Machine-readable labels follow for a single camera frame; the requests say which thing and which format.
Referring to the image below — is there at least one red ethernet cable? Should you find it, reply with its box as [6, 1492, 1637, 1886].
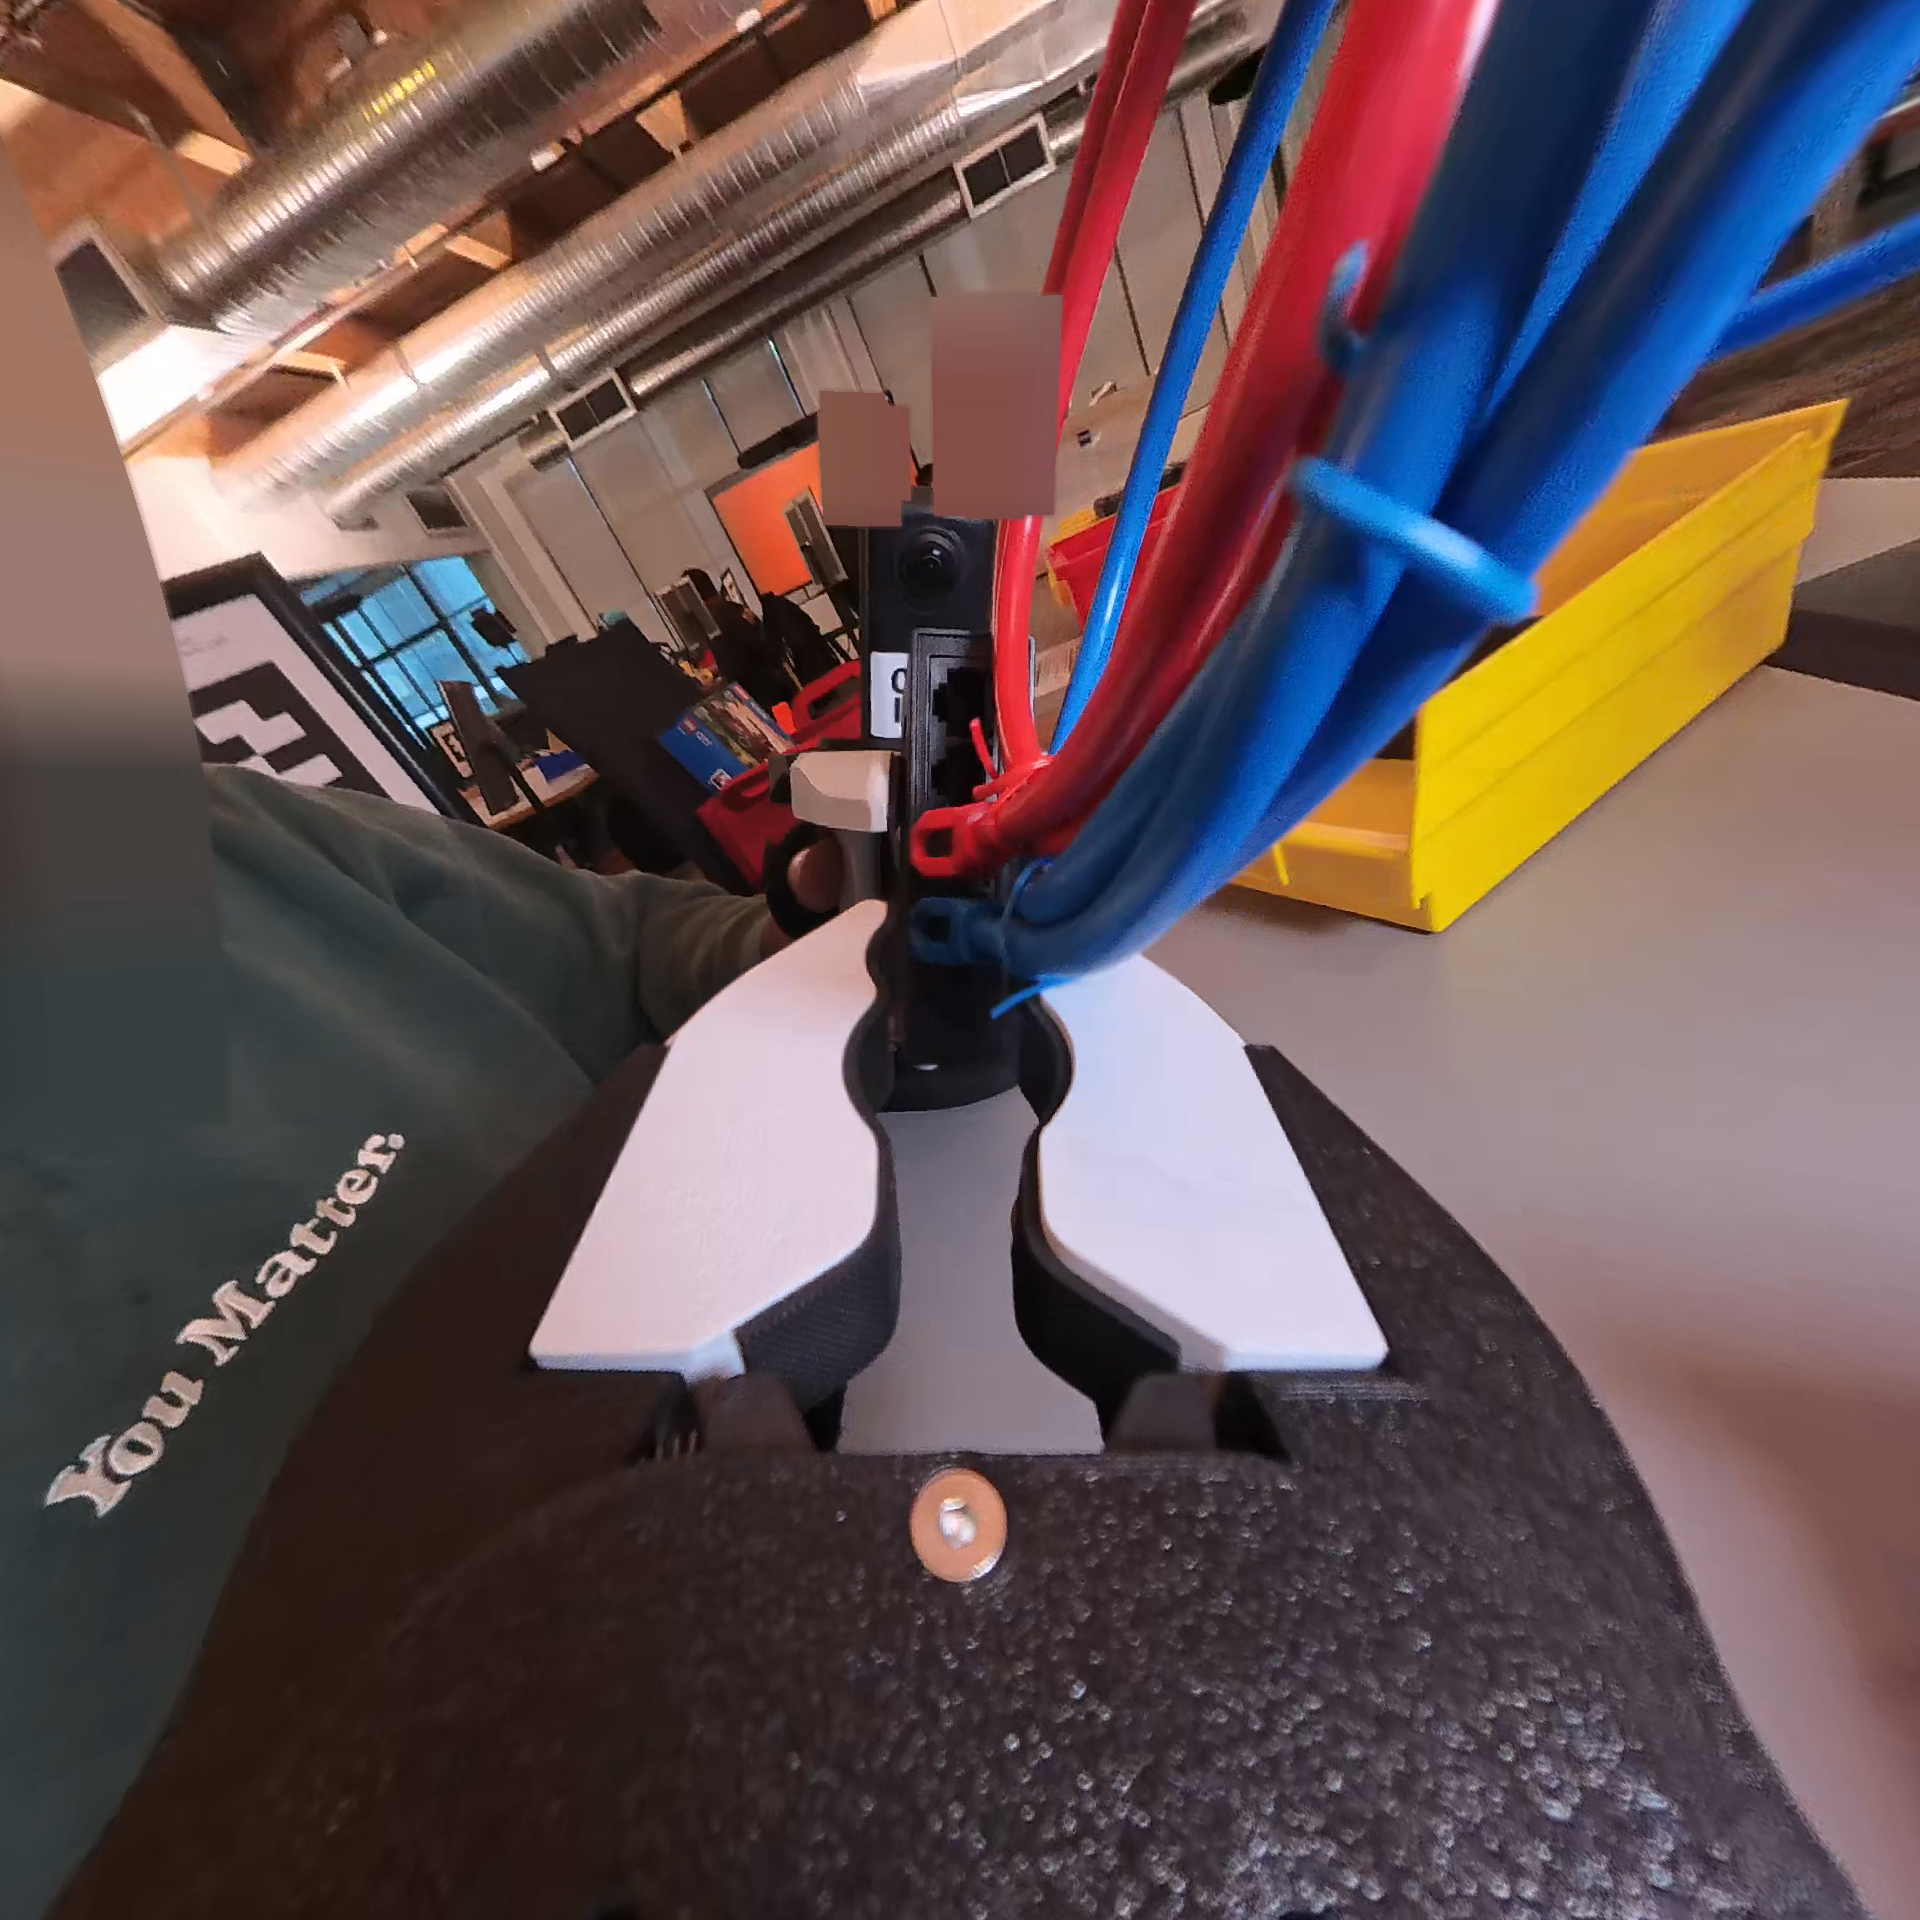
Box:
[907, 0, 1502, 883]

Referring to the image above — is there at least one blue ethernet cable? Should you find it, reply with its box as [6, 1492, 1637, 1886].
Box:
[907, 0, 1920, 1023]

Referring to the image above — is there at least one red plastic bin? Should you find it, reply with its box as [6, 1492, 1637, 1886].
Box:
[1045, 495, 1187, 632]

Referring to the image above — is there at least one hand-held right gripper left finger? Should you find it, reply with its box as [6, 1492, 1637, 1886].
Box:
[529, 900, 905, 1449]

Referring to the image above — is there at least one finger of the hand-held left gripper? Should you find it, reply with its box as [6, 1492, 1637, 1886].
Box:
[786, 748, 905, 831]

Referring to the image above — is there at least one person's green sweatshirt torso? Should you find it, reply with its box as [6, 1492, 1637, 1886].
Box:
[0, 765, 662, 1920]

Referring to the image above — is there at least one yellow plastic bin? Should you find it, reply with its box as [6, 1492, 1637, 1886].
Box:
[1223, 398, 1849, 934]

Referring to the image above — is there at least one silver ventilation duct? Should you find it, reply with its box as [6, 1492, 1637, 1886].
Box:
[323, 88, 1081, 524]
[150, 0, 669, 325]
[211, 0, 1203, 472]

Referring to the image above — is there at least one person's left hand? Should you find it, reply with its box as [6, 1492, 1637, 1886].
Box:
[638, 838, 846, 1040]

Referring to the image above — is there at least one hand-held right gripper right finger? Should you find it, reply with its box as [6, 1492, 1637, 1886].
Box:
[1013, 959, 1393, 1449]

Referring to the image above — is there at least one black framed tag sign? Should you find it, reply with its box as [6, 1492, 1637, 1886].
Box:
[163, 551, 459, 819]

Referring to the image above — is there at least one orange display screen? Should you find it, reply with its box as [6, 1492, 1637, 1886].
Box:
[708, 463, 841, 596]

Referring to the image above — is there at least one blue printed cardboard box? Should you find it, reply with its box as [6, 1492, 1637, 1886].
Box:
[655, 680, 797, 783]

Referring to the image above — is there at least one red plastic tote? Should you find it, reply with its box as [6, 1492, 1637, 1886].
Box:
[694, 748, 841, 888]
[773, 675, 875, 751]

